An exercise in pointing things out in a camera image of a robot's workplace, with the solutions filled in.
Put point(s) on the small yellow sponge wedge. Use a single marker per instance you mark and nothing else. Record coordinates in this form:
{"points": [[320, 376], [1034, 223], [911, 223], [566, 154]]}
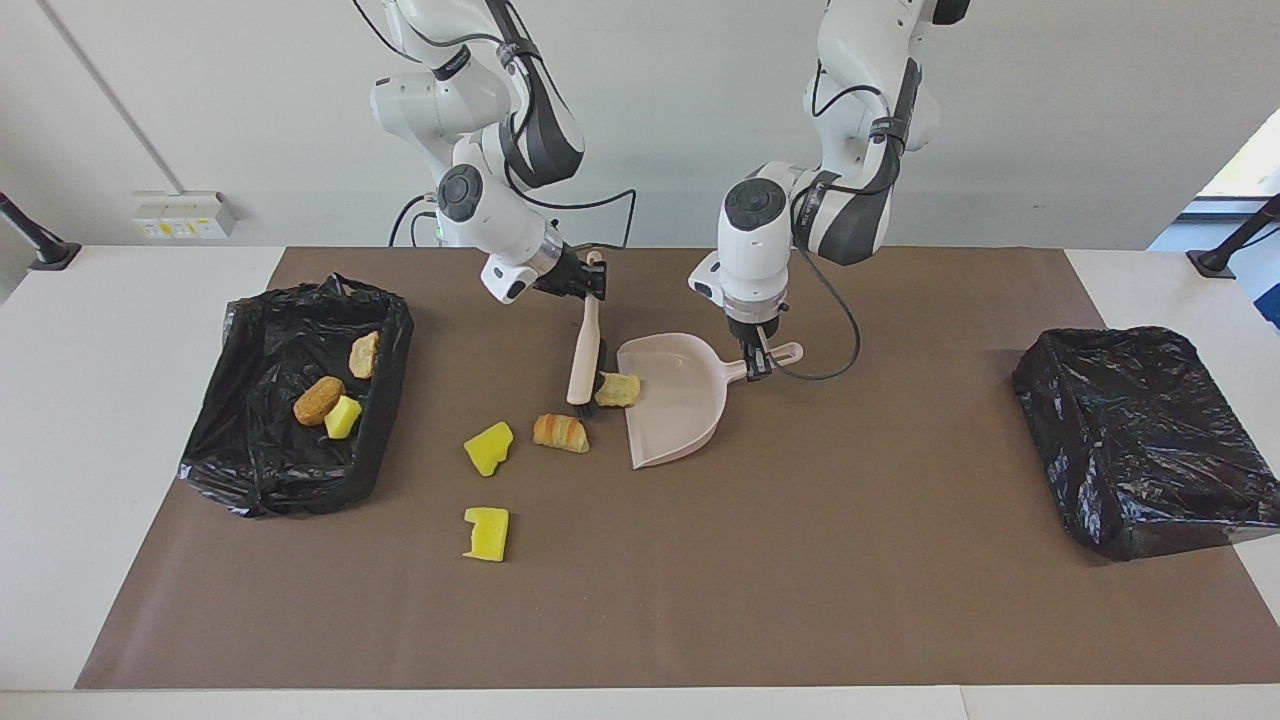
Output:
{"points": [[343, 420]]}

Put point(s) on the notched rectangular yellow sponge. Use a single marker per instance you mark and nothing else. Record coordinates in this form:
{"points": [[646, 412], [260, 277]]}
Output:
{"points": [[488, 535]]}

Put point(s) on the open bin with black bag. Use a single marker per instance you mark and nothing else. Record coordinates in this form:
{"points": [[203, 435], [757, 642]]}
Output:
{"points": [[260, 445]]}

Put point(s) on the dark blue object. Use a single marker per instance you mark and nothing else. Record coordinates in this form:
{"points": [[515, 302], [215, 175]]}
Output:
{"points": [[1272, 305]]}

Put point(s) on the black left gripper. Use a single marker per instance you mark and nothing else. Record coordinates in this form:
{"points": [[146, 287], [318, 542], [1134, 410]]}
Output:
{"points": [[757, 327]]}

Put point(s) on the beige plastic dustpan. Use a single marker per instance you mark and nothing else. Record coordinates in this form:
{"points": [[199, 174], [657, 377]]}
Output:
{"points": [[675, 400]]}

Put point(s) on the white wall socket box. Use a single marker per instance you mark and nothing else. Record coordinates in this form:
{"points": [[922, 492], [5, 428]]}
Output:
{"points": [[185, 215]]}

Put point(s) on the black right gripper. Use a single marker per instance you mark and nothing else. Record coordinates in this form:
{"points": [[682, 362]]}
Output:
{"points": [[563, 275]]}

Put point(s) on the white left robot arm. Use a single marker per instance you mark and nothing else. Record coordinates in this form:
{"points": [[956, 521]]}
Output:
{"points": [[755, 260]]}

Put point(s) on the brown table mat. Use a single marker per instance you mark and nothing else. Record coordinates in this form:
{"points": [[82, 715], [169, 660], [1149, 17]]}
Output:
{"points": [[900, 600]]}

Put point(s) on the beige hand brush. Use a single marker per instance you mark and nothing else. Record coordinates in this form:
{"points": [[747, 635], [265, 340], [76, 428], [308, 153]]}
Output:
{"points": [[585, 355]]}

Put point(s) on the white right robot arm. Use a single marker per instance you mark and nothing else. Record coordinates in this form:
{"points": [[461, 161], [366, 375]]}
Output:
{"points": [[490, 215]]}

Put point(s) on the bin wrapped in black bag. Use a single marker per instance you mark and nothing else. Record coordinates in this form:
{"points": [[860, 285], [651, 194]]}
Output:
{"points": [[1140, 440]]}

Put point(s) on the black clamp mount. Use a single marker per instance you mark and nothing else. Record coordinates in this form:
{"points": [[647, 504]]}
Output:
{"points": [[1230, 245], [30, 240]]}

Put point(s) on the striped toy croissant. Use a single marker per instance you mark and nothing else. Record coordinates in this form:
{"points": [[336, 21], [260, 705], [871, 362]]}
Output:
{"points": [[560, 433]]}

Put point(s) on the brown fried nugget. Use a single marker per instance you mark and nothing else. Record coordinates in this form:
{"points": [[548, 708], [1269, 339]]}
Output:
{"points": [[316, 402]]}

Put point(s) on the irregular yellow sponge chunk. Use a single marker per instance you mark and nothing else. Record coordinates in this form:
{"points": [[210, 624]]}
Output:
{"points": [[488, 450]]}

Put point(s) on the pale toy dumpling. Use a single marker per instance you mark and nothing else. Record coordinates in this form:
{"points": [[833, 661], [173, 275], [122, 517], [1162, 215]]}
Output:
{"points": [[620, 390], [364, 355]]}

